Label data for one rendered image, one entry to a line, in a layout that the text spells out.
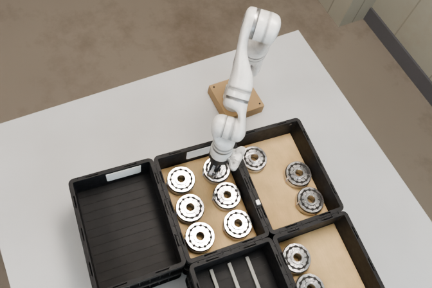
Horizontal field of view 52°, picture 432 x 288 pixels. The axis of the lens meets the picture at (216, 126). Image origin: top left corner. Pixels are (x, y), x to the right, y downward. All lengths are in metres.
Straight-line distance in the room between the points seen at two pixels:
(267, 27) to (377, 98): 2.02
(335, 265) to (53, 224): 1.05
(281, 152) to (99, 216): 0.74
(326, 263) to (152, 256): 0.62
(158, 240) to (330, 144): 0.90
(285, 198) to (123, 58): 1.67
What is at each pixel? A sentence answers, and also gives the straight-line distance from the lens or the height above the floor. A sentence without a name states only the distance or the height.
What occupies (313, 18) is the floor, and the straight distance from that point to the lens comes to 3.48.
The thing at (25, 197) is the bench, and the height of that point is 0.70.
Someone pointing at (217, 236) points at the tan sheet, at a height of 0.83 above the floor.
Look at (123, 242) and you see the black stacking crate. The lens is 1.62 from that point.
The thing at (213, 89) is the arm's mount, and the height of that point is 0.76.
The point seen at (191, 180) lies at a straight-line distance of 1.66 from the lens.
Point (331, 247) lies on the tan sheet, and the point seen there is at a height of 0.83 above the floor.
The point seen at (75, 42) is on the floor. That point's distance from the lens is 3.12.
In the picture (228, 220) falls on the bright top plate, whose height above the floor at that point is 0.86.
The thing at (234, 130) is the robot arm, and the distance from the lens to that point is 1.29.
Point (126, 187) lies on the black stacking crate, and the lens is 1.68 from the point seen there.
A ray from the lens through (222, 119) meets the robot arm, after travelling 1.30.
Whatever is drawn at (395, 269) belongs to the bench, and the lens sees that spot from 1.97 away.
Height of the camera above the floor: 2.39
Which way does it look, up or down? 60 degrees down
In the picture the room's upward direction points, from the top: 15 degrees clockwise
